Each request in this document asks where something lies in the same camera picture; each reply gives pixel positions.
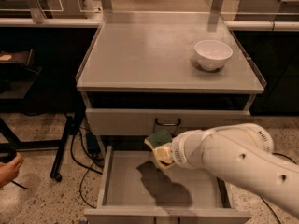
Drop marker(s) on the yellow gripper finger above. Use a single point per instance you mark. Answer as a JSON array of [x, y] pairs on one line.
[[163, 157]]

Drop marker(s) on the green and yellow sponge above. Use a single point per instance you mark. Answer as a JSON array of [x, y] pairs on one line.
[[158, 139]]

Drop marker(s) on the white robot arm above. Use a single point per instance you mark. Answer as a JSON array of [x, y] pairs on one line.
[[241, 155]]

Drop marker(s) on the open grey middle drawer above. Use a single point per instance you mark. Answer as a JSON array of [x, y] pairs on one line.
[[134, 190]]

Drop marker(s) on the closed grey upper drawer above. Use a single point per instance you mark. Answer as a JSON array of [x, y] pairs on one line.
[[105, 121]]

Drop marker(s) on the grey drawer cabinet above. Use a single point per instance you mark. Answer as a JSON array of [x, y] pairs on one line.
[[146, 60]]

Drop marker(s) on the person's hand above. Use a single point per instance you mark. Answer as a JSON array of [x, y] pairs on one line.
[[9, 171]]

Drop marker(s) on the white ceramic bowl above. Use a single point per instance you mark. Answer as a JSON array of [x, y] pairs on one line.
[[212, 54]]

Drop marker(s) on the black drawer handle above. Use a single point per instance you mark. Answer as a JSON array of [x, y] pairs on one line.
[[168, 123]]

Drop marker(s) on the black table frame left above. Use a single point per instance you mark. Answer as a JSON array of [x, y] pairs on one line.
[[18, 77]]

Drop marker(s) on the black ring object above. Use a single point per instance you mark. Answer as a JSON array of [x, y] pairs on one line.
[[7, 154]]

